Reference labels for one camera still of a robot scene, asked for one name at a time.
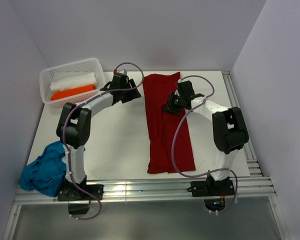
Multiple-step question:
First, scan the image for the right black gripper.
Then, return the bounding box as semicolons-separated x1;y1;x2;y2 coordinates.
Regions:
163;91;185;115

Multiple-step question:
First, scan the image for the dark red t shirt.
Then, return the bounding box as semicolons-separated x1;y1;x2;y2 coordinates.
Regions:
142;72;196;174

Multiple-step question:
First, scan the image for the white plastic basket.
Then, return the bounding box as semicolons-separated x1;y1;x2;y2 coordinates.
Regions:
39;58;106;108

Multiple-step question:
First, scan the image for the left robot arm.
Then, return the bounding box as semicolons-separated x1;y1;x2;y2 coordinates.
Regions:
56;72;141;202

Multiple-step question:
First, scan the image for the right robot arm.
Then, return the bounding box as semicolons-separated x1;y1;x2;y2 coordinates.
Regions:
164;80;249;195

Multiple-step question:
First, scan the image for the rolled white t shirt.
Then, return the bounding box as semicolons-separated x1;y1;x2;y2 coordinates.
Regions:
50;72;99;92

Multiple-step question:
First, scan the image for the rolled orange t shirt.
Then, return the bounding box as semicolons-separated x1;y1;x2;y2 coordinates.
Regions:
50;84;96;101

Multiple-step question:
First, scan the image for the teal blue t shirt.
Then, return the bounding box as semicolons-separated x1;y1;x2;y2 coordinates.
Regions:
19;141;67;197

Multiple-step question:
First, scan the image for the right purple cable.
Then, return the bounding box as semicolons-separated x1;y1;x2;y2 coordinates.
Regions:
170;75;239;214

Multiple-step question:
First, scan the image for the purple cable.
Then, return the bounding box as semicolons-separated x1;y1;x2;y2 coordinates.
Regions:
61;61;145;221
170;75;239;214

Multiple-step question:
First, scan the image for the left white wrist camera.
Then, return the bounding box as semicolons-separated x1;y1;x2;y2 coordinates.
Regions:
113;69;128;75

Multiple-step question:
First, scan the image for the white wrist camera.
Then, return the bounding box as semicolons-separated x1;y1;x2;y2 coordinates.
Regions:
177;79;185;84
113;69;128;75

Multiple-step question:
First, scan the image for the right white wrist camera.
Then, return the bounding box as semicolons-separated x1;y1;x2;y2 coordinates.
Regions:
177;79;185;84

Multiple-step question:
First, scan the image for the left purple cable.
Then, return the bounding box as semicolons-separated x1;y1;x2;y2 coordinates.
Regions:
61;61;145;221

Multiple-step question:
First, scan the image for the right side aluminium rail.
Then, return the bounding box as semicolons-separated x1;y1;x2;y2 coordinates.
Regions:
221;71;264;177

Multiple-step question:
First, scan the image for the aluminium rail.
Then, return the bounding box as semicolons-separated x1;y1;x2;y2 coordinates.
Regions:
221;71;264;177
12;176;277;205

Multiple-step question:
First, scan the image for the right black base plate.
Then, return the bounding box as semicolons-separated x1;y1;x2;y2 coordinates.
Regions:
186;177;235;197

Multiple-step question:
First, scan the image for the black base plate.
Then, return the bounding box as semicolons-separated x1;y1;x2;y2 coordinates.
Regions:
57;184;104;202
186;177;235;197

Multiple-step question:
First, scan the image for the front aluminium rail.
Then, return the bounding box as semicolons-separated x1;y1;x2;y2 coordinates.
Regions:
12;176;277;205

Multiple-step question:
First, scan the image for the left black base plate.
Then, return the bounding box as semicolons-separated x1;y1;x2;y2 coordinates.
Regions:
57;184;104;202

